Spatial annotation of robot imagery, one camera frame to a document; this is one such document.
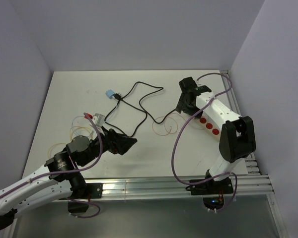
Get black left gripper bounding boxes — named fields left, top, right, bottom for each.
left=80, top=125, right=137, bottom=166

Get thin pink charger cable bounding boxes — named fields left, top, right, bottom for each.
left=151, top=111, right=187, bottom=136

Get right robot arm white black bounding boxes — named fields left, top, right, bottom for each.
left=171, top=77, right=256, bottom=193

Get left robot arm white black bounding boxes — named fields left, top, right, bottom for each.
left=0, top=129, right=137, bottom=231

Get blue charger plug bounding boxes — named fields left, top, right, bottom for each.
left=105, top=89, right=116, bottom=99

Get beige power strip red sockets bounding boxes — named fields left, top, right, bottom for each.
left=193, top=113, right=221, bottom=142

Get left wrist camera grey red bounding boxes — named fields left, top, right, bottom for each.
left=84, top=113, right=105, bottom=127

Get black power strip cord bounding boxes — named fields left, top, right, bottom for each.
left=106, top=81, right=182, bottom=137

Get thin yellow cable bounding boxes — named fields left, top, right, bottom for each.
left=48, top=126, right=94, bottom=159

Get aluminium frame rail front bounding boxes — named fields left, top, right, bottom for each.
left=85, top=175, right=274, bottom=201

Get black white short cable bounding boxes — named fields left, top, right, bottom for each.
left=106, top=89, right=163, bottom=122

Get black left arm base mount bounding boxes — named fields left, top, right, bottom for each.
left=67, top=183, right=103, bottom=216

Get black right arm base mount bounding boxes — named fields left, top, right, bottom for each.
left=185, top=178, right=236, bottom=213

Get aluminium side rail right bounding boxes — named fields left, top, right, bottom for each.
left=220, top=69, right=261, bottom=177

